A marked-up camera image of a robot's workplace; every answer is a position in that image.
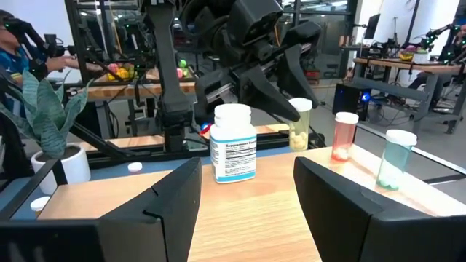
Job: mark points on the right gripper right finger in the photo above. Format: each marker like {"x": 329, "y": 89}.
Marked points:
{"x": 346, "y": 225}

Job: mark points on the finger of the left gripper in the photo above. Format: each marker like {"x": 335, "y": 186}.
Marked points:
{"x": 265, "y": 94}
{"x": 300, "y": 69}

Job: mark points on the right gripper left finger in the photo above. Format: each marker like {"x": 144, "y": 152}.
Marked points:
{"x": 145, "y": 236}

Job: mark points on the pale yellow pill bottle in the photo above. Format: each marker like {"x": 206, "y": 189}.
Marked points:
{"x": 299, "y": 134}

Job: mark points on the large white supplement bottle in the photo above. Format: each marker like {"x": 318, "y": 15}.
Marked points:
{"x": 233, "y": 153}

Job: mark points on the green pill bottle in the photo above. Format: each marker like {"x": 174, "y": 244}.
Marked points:
{"x": 395, "y": 163}

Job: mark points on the red pill bottle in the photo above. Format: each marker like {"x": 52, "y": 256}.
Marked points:
{"x": 344, "y": 138}

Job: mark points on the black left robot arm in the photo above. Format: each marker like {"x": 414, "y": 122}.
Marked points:
{"x": 167, "y": 72}

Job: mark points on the black computer tower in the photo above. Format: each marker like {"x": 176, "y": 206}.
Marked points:
{"x": 346, "y": 102}

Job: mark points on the wooden background table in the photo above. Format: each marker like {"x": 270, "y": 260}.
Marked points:
{"x": 145, "y": 89}

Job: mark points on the black monitor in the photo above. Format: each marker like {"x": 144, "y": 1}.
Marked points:
{"x": 372, "y": 25}

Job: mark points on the wooden workstation table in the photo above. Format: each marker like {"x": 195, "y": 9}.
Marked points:
{"x": 400, "y": 65}

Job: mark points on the toy fruit pile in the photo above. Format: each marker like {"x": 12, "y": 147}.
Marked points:
{"x": 120, "y": 71}

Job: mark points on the fruit bowl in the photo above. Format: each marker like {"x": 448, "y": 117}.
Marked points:
{"x": 407, "y": 54}

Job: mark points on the snake plant white pot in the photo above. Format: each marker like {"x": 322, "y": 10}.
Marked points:
{"x": 47, "y": 116}

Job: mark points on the person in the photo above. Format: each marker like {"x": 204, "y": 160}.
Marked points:
{"x": 461, "y": 40}
{"x": 14, "y": 62}

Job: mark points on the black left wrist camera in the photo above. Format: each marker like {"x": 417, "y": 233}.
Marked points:
{"x": 255, "y": 20}

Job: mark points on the wooden shelf black frame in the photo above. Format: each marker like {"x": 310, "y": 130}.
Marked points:
{"x": 255, "y": 218}

